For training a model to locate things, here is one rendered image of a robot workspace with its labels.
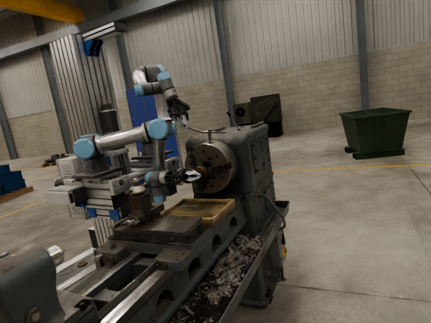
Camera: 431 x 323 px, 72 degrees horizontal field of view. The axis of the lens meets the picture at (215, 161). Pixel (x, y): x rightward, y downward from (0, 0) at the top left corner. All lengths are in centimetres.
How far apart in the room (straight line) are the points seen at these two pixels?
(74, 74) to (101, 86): 18
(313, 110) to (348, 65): 188
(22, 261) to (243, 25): 1196
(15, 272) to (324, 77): 1127
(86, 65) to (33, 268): 153
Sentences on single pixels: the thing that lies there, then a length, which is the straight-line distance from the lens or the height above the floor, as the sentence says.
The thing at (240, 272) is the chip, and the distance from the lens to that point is 169.
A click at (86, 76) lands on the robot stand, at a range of 221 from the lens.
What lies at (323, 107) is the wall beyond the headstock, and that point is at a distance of 1170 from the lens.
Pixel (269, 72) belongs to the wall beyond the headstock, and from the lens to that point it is 1195.
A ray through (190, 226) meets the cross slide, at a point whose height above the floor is 97.
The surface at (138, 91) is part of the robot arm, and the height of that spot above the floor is 161.
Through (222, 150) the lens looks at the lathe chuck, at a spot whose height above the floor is 119.
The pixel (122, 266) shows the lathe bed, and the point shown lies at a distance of 135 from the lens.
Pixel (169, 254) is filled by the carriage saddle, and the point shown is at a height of 90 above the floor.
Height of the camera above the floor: 146
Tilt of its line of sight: 11 degrees down
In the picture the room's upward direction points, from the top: 9 degrees counter-clockwise
